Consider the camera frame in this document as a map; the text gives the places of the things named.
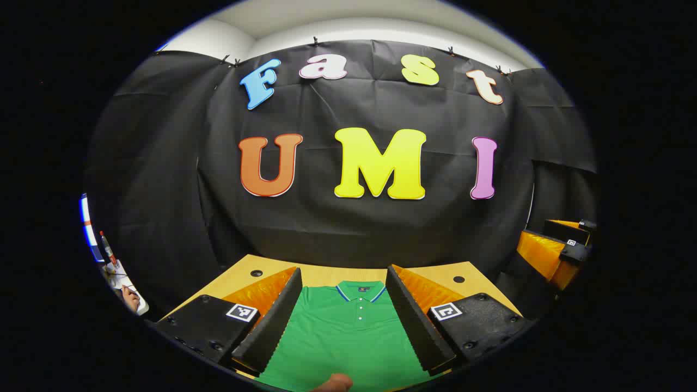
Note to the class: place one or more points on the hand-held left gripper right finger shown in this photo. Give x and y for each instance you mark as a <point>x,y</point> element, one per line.
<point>414,326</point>

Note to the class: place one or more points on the green T-shirt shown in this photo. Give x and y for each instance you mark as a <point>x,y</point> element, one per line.
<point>348,337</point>

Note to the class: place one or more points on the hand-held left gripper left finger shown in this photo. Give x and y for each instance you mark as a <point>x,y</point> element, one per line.
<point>272,326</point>

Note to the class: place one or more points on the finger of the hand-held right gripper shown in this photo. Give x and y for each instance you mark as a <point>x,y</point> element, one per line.
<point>574,253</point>
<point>566,231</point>

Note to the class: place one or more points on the computer monitor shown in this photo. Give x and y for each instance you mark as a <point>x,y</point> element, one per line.
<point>87,228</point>

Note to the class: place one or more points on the white side desk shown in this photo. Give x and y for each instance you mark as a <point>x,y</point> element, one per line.
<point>117,280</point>

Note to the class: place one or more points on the clear bottle with red label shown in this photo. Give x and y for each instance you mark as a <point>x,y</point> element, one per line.
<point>107,250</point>

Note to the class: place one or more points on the black backdrop cloth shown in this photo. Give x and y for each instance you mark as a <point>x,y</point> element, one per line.
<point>381,234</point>

